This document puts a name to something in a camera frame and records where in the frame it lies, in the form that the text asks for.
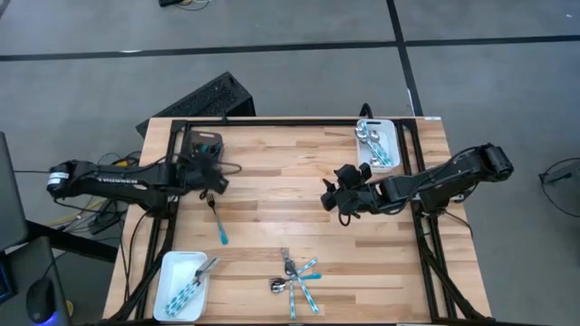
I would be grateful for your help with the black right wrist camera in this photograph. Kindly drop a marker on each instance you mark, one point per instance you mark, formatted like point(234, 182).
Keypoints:
point(349, 172)

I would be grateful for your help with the black floor beam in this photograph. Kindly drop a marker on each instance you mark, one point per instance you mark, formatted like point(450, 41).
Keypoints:
point(72, 242)

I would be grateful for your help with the black computer mouse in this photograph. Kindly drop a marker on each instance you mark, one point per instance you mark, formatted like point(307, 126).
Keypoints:
point(40, 299)

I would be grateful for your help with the black power strip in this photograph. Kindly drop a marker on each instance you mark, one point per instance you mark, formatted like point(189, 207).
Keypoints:
point(104, 217)

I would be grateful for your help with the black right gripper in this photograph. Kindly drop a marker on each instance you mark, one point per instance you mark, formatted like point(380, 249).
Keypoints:
point(360, 197)

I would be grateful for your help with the dark grey plastic bin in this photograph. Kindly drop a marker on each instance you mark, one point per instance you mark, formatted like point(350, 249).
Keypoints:
point(188, 145)

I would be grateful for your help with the dark grey desk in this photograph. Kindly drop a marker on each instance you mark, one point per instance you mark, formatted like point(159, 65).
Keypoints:
point(27, 262)

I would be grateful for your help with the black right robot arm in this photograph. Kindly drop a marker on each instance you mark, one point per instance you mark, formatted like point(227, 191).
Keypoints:
point(453, 174)

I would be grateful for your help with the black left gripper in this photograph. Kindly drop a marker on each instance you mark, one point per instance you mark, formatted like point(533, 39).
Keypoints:
point(201, 174)

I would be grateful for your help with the dark grey monitor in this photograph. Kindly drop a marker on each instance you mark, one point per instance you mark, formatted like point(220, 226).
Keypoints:
point(11, 194)

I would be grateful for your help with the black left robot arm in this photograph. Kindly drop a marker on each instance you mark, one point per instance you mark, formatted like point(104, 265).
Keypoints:
point(113, 183)

